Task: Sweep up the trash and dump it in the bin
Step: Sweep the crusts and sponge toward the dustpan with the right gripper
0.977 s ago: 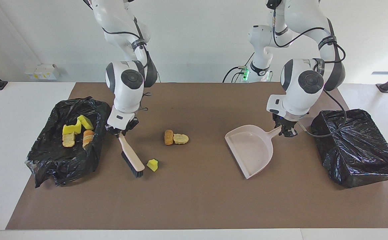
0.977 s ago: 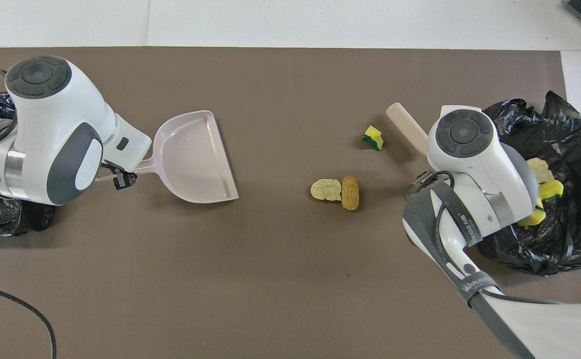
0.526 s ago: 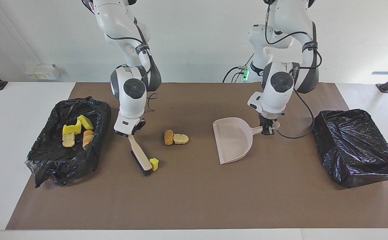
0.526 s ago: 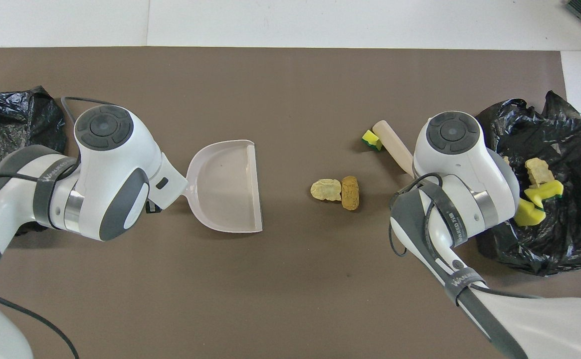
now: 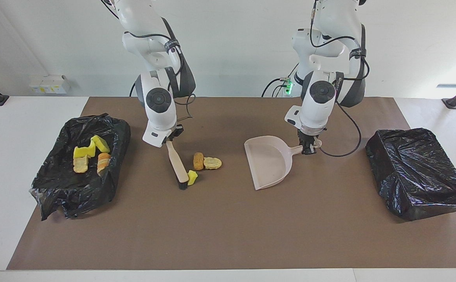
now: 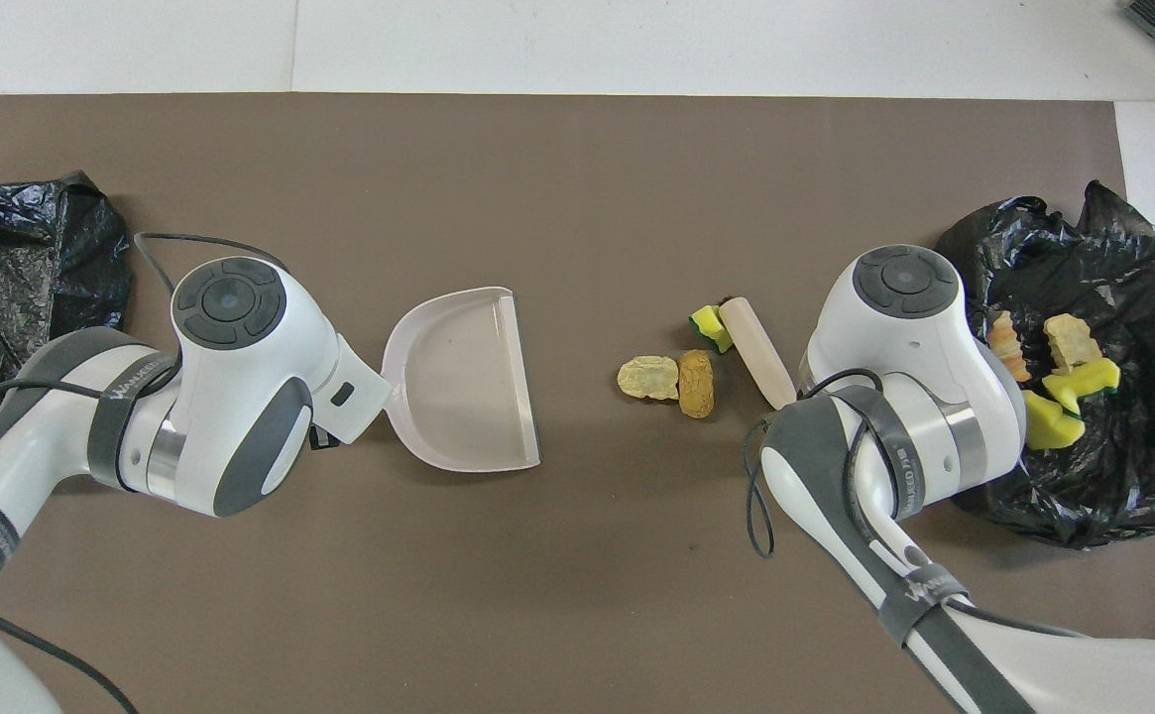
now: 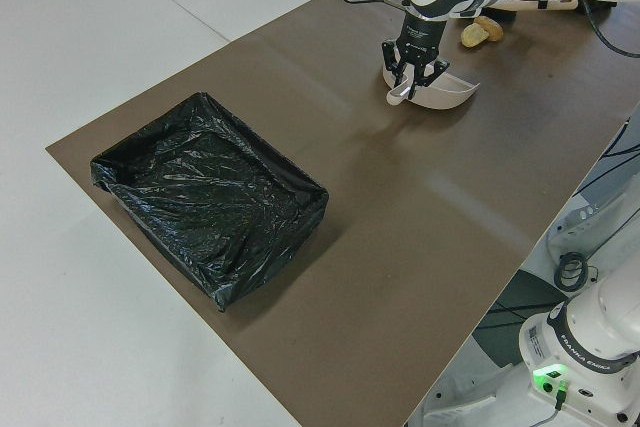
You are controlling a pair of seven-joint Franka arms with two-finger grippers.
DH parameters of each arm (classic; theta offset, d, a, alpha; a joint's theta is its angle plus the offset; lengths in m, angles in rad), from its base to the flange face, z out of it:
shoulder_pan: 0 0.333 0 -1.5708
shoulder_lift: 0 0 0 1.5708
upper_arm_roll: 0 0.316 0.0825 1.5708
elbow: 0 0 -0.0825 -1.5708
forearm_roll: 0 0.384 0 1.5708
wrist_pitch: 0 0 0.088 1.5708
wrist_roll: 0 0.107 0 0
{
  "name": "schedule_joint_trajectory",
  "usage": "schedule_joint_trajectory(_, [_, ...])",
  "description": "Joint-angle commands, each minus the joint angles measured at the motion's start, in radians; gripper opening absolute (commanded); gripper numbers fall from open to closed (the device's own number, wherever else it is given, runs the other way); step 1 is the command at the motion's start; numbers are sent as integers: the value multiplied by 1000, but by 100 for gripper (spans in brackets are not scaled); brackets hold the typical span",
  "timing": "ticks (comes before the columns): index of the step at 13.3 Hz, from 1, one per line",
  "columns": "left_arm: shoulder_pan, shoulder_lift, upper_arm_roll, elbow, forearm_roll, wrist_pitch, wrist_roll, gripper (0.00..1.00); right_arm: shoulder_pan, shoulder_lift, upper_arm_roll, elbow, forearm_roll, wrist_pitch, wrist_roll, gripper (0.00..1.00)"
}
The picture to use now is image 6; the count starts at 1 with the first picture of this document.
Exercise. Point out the brown table mat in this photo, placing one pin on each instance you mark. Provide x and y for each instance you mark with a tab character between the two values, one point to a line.
537	595

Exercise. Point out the beige hand brush black bristles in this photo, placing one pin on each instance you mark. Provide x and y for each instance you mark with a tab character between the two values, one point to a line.
755	347

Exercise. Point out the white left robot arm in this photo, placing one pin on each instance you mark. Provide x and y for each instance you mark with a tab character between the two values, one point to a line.
230	397

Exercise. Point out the black trash bag bin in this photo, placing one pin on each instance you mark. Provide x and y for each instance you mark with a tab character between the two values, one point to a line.
1132	297
2	268

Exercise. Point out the pale beige foam chunk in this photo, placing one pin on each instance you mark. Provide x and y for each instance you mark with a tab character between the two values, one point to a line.
1071	342
648	378

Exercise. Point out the beige plastic dustpan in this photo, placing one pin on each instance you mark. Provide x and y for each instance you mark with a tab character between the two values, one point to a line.
468	387

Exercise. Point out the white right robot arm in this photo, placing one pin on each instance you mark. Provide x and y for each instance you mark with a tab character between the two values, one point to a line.
904	337

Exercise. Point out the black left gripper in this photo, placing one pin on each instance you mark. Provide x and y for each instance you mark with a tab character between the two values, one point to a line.
324	437

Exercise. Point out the orange-brown foam chunk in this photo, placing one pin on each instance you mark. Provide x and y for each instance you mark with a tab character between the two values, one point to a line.
696	385

